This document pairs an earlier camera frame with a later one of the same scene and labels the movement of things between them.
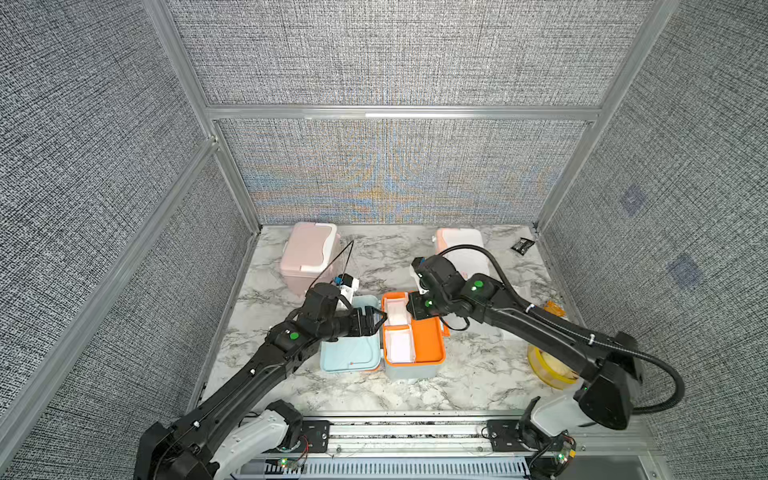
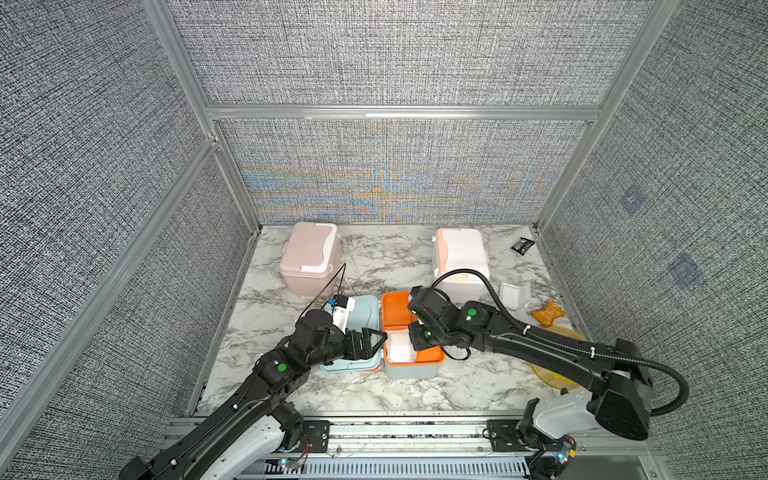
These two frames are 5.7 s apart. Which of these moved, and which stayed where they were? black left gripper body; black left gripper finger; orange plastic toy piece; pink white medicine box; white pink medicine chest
Moved: black left gripper finger; black left gripper body
Stayed: white pink medicine chest; orange plastic toy piece; pink white medicine box
